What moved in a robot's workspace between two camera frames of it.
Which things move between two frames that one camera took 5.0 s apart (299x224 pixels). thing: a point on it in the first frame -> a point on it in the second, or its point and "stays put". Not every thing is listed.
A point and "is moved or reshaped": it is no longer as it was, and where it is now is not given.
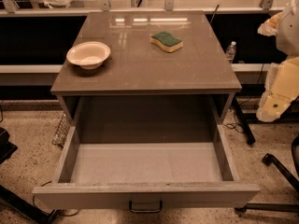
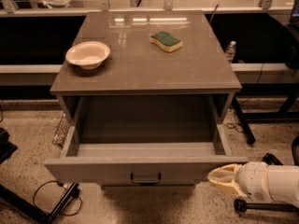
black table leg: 243,121 stays put
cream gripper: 288,32 -> 252,180
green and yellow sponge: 167,41 stays put
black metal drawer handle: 146,210 -> 147,183
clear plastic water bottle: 231,51 stays put
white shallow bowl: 89,54 stays put
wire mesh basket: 62,132 stays put
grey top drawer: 144,155 is moved or reshaped
